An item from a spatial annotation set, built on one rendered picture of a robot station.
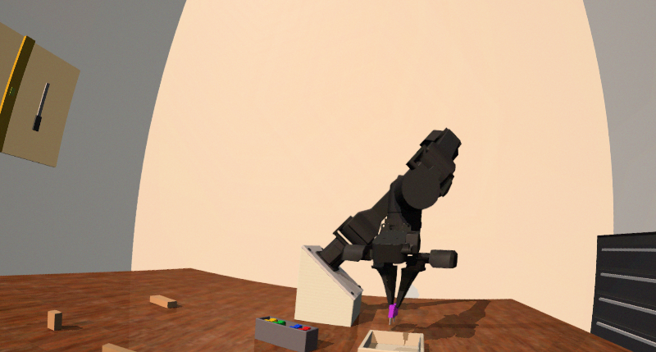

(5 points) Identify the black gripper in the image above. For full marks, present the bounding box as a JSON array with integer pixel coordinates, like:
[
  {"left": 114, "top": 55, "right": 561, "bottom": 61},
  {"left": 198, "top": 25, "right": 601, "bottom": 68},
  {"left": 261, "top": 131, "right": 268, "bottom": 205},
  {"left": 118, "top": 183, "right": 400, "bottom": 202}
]
[{"left": 341, "top": 213, "right": 458, "bottom": 308}]

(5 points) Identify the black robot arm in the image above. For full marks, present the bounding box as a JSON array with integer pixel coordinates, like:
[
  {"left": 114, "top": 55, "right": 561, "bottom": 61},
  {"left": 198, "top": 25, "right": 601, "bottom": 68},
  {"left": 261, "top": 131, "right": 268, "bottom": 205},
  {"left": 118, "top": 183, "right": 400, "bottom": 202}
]
[{"left": 316, "top": 127, "right": 462, "bottom": 272}]

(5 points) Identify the violet blade fuse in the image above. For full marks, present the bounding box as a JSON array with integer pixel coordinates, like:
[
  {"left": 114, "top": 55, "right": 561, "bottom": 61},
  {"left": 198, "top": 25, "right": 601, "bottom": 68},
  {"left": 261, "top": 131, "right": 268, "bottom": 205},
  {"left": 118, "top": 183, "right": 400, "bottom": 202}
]
[{"left": 388, "top": 303, "right": 399, "bottom": 324}]

